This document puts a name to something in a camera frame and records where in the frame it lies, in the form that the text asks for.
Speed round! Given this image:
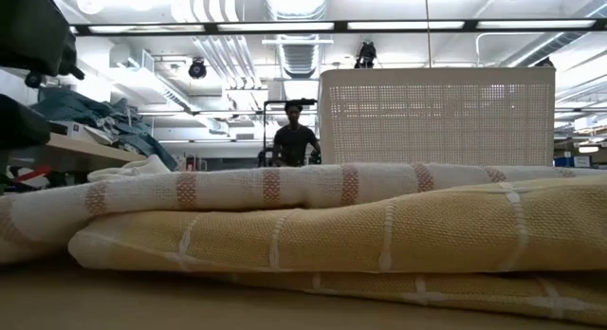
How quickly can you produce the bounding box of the black ceiling spotlight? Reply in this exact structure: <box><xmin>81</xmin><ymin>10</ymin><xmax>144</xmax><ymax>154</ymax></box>
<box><xmin>187</xmin><ymin>57</ymin><xmax>209</xmax><ymax>81</ymax></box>

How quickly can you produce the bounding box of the white striped towel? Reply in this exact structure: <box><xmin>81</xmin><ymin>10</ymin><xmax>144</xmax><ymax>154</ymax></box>
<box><xmin>0</xmin><ymin>161</ymin><xmax>607</xmax><ymax>265</ymax></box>

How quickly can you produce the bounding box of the thin grey hanging cable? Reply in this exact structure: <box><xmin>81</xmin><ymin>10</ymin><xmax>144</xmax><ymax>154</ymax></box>
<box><xmin>423</xmin><ymin>0</ymin><xmax>432</xmax><ymax>68</ymax></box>

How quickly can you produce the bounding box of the black overhead camera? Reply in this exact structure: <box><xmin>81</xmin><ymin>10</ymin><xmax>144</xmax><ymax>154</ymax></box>
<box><xmin>353</xmin><ymin>40</ymin><xmax>379</xmax><ymax>69</ymax></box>

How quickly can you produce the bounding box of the blue grey fabric cover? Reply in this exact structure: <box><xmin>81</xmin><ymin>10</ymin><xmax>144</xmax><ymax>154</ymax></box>
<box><xmin>30</xmin><ymin>85</ymin><xmax>179</xmax><ymax>171</ymax></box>

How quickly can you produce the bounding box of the orange towel with white grid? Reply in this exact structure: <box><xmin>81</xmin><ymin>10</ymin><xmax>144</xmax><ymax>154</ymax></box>
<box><xmin>67</xmin><ymin>174</ymin><xmax>607</xmax><ymax>327</ymax></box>

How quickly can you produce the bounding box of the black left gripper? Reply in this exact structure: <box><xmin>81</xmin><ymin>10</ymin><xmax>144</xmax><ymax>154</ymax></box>
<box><xmin>0</xmin><ymin>0</ymin><xmax>85</xmax><ymax>89</ymax></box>

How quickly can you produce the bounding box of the person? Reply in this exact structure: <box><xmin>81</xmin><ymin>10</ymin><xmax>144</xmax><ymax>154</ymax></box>
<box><xmin>270</xmin><ymin>101</ymin><xmax>322</xmax><ymax>169</ymax></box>

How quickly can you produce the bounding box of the white perforated plastic basket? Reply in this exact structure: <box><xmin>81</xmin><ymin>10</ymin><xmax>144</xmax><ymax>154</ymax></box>
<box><xmin>318</xmin><ymin>66</ymin><xmax>556</xmax><ymax>168</ymax></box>

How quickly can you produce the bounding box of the wooden workbench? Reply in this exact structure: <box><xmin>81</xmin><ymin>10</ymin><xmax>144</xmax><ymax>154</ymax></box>
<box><xmin>9</xmin><ymin>130</ymin><xmax>148</xmax><ymax>174</ymax></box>

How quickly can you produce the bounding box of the shelf with blue boxes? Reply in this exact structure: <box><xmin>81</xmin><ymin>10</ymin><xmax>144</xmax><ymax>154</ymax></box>
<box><xmin>552</xmin><ymin>149</ymin><xmax>607</xmax><ymax>170</ymax></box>

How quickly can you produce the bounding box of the silver ventilation duct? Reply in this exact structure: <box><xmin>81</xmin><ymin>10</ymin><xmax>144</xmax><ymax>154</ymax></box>
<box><xmin>263</xmin><ymin>0</ymin><xmax>333</xmax><ymax>78</ymax></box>

